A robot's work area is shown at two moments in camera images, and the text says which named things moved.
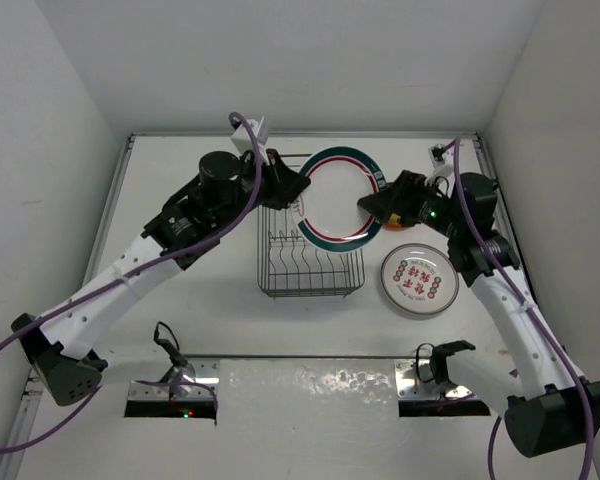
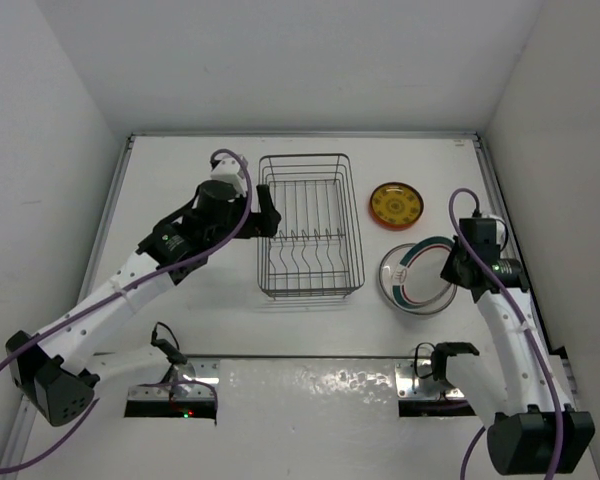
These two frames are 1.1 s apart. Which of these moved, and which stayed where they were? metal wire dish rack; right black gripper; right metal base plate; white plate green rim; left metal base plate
Moved: right black gripper; white plate green rim
Stayed: right metal base plate; left metal base plate; metal wire dish rack
